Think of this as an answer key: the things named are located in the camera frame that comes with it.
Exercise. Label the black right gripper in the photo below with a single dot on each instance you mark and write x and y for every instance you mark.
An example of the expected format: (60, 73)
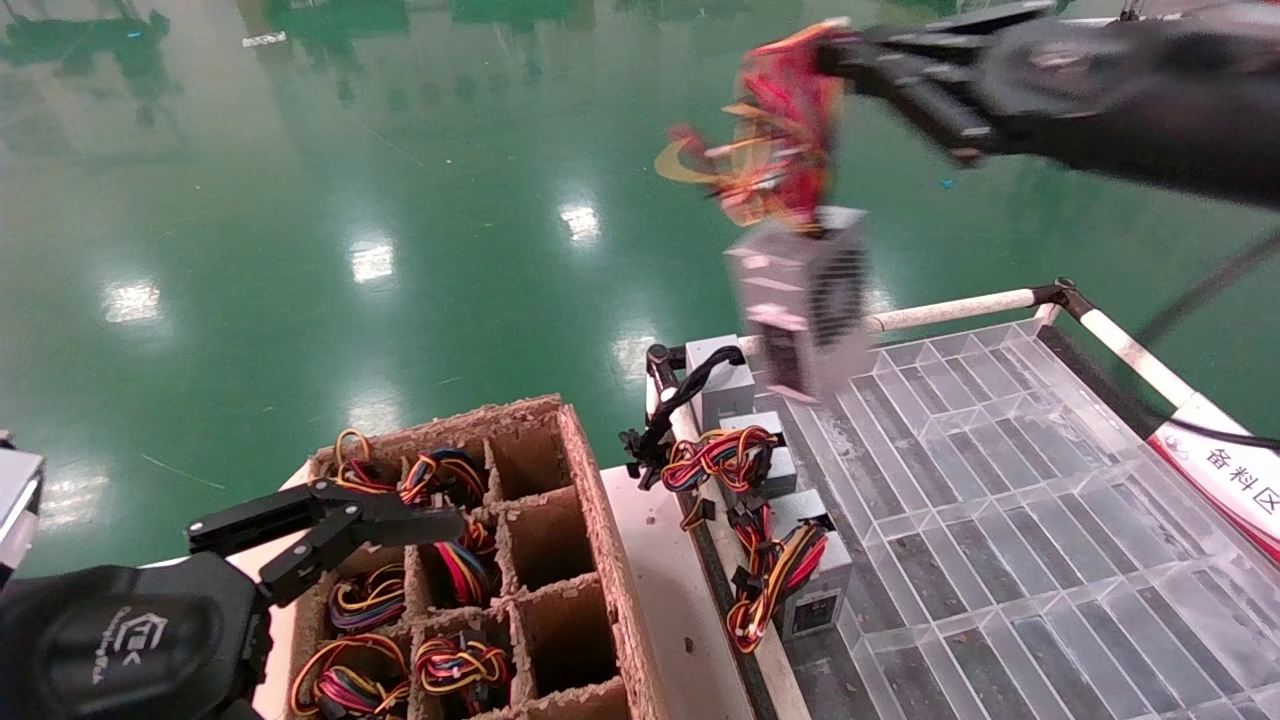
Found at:
(1130, 90)

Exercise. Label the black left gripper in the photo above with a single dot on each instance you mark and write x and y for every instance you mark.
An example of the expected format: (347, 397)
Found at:
(130, 640)

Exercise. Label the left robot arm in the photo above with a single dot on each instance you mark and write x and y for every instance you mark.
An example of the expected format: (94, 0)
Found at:
(15, 510)

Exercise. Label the brown cardboard divider box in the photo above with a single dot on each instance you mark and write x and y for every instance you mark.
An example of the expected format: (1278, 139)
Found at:
(600, 560)

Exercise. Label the clear acrylic divider tray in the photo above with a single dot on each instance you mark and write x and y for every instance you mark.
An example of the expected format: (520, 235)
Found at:
(1000, 520)

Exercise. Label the white red label sign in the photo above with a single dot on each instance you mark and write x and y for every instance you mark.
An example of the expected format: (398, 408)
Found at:
(1230, 480)

